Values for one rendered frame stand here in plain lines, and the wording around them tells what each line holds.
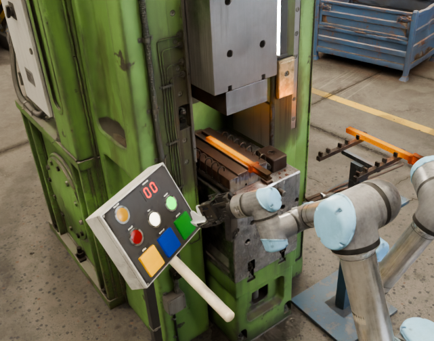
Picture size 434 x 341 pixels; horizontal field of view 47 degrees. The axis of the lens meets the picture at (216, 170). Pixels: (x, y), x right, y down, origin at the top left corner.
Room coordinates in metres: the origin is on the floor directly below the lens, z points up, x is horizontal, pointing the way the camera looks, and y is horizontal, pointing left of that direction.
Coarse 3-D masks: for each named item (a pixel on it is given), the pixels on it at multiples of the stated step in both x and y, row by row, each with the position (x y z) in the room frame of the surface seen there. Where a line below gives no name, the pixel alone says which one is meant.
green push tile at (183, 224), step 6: (180, 216) 1.39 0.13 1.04; (186, 216) 1.40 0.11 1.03; (174, 222) 1.36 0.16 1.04; (180, 222) 1.37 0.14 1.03; (186, 222) 1.39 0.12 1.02; (180, 228) 1.35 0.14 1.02; (186, 228) 1.37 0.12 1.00; (192, 228) 1.39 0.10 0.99; (180, 234) 1.35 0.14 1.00; (186, 234) 1.35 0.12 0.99
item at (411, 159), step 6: (348, 132) 2.07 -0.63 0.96; (354, 132) 2.04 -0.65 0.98; (360, 132) 2.03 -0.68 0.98; (360, 138) 2.01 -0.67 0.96; (366, 138) 1.98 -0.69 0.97; (372, 138) 1.97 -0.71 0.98; (372, 144) 1.95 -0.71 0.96; (378, 144) 1.93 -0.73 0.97; (384, 144) 1.91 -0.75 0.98; (390, 144) 1.91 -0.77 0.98; (390, 150) 1.88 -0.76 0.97; (396, 150) 1.85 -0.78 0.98; (402, 150) 1.85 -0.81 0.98; (402, 156) 1.82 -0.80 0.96; (408, 156) 1.80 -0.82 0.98; (414, 156) 1.78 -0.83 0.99; (420, 156) 1.77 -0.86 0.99; (408, 162) 1.79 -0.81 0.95; (414, 162) 1.78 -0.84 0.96
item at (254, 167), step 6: (210, 138) 2.01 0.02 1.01; (216, 144) 1.95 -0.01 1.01; (222, 144) 1.94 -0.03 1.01; (228, 150) 1.89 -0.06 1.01; (234, 150) 1.88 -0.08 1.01; (234, 156) 1.84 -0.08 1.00; (240, 156) 1.83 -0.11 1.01; (246, 162) 1.78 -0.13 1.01; (252, 162) 1.77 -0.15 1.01; (258, 162) 1.76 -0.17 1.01; (252, 168) 1.74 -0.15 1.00; (258, 168) 1.72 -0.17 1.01; (264, 168) 1.71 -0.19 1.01; (258, 174) 1.71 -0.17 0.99; (264, 174) 1.68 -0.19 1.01; (270, 174) 1.68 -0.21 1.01
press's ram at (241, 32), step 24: (192, 0) 1.74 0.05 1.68; (216, 0) 1.68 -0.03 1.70; (240, 0) 1.73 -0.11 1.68; (264, 0) 1.79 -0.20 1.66; (192, 24) 1.75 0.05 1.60; (216, 24) 1.67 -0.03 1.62; (240, 24) 1.73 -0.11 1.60; (264, 24) 1.79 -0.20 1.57; (192, 48) 1.76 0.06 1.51; (216, 48) 1.67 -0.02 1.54; (240, 48) 1.73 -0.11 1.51; (264, 48) 1.79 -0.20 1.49; (192, 72) 1.77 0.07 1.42; (216, 72) 1.67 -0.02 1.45; (240, 72) 1.73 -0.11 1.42; (264, 72) 1.79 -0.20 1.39
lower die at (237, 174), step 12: (204, 132) 2.08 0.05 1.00; (216, 132) 2.09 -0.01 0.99; (204, 144) 1.98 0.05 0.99; (228, 144) 1.97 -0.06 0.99; (204, 156) 1.89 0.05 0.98; (216, 156) 1.87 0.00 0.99; (228, 156) 1.85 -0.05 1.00; (252, 156) 1.85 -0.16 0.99; (204, 168) 1.84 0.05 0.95; (216, 168) 1.79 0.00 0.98; (228, 168) 1.77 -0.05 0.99; (240, 168) 1.76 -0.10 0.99; (216, 180) 1.77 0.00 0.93; (228, 180) 1.69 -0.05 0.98; (240, 180) 1.72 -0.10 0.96; (252, 180) 1.76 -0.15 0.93
